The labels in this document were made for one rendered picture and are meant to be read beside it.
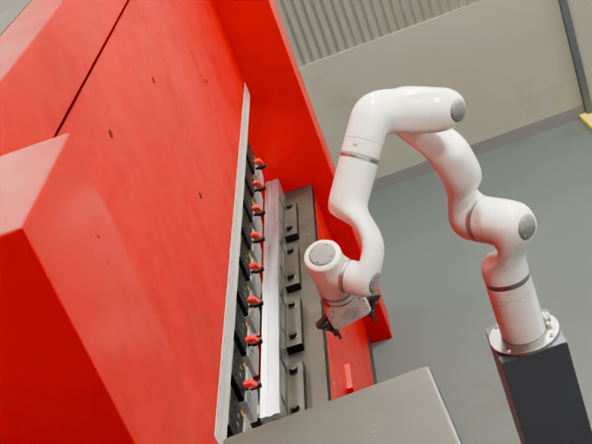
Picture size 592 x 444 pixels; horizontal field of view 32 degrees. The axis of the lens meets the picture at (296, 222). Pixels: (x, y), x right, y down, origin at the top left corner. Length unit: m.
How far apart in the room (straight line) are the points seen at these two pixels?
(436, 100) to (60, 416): 1.46
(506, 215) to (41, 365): 1.70
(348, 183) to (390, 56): 3.81
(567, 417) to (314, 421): 1.83
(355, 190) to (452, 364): 2.39
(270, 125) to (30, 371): 3.39
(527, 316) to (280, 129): 1.93
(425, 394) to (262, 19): 3.23
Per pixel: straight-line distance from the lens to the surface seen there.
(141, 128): 2.40
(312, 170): 4.46
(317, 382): 3.18
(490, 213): 2.60
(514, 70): 6.25
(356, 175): 2.28
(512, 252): 2.61
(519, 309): 2.74
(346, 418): 1.14
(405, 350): 4.77
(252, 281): 3.05
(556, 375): 2.84
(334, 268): 2.24
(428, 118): 2.35
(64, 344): 1.04
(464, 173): 2.51
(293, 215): 4.18
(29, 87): 1.73
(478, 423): 4.23
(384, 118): 2.31
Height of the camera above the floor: 2.61
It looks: 24 degrees down
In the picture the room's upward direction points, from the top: 21 degrees counter-clockwise
